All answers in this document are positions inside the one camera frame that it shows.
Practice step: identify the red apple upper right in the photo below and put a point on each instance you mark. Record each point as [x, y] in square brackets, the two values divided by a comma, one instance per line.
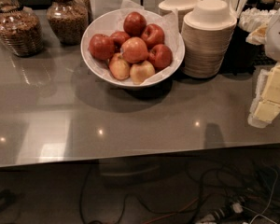
[153, 35]

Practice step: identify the glass cereal jar left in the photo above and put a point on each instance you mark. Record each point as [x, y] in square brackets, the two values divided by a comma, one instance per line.
[20, 29]

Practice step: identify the glass cereal jar middle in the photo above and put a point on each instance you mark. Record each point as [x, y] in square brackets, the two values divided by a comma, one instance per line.
[68, 20]

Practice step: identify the red yellow apple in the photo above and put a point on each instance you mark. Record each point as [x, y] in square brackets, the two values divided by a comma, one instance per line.
[134, 50]

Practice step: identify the black power strip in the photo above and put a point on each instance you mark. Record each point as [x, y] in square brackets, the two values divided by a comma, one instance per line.
[228, 210]

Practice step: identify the red apple small middle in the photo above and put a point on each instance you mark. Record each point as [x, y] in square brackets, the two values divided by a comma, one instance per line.
[119, 37]

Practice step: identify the glass cereal jar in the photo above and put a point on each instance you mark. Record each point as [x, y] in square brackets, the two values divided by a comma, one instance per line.
[20, 29]
[68, 20]

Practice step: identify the front stack paper bowls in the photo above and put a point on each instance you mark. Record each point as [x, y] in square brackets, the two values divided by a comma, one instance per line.
[206, 32]

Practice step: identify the black condiment caddy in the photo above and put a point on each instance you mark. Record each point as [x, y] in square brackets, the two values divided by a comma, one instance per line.
[242, 57]

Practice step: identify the red apple top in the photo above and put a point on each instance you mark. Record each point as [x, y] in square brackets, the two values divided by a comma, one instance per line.
[134, 24]

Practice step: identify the red apple left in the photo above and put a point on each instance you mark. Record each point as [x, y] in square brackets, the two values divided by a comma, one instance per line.
[101, 47]

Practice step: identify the white ceramic bowl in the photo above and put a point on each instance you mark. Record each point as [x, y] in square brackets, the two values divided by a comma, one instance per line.
[96, 25]

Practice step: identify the yellow apple front right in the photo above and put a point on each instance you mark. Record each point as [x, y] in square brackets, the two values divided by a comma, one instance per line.
[139, 72]

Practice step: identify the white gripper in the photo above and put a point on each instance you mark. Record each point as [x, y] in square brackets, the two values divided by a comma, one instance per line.
[279, 37]

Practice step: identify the yellow apple front left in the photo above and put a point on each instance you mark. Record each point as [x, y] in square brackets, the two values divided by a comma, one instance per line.
[119, 68]

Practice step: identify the white napkin packets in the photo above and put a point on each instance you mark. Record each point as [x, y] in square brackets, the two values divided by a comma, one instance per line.
[253, 18]

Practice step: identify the dark bottle with cap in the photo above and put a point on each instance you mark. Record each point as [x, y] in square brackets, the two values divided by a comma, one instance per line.
[265, 4]

